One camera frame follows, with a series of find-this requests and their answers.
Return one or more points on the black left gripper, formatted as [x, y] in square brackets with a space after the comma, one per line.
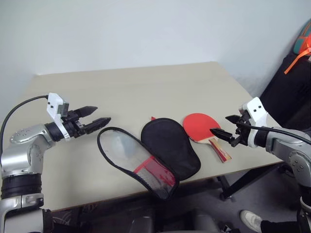
[73, 125]

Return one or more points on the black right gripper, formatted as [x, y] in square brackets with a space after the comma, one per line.
[243, 132]

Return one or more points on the red table tennis paddle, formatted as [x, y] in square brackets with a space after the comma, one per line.
[196, 126]

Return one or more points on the black and red paddle case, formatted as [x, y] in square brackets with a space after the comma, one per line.
[170, 145]

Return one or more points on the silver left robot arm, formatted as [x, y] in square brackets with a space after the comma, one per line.
[19, 155]

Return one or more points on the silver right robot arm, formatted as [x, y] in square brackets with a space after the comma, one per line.
[291, 150]

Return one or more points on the large black bag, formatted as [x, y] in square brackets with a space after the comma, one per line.
[286, 94]

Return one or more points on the white shoe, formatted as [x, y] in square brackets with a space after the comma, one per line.
[250, 219]

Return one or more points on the dark patterned cloth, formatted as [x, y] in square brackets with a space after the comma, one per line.
[70, 216]

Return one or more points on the black trouser leg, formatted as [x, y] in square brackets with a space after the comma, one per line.
[279, 227]

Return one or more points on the teal and orange object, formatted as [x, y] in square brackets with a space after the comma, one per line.
[301, 36]

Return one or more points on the dark grey rounded shape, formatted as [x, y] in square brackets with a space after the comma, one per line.
[143, 222]

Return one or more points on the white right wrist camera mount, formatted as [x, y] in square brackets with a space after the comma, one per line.
[257, 109]

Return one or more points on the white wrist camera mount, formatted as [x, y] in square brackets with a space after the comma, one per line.
[257, 109]
[54, 106]

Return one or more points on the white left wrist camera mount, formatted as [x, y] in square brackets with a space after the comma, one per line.
[54, 106]

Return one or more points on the black metal table frame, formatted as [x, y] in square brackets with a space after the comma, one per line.
[243, 180]

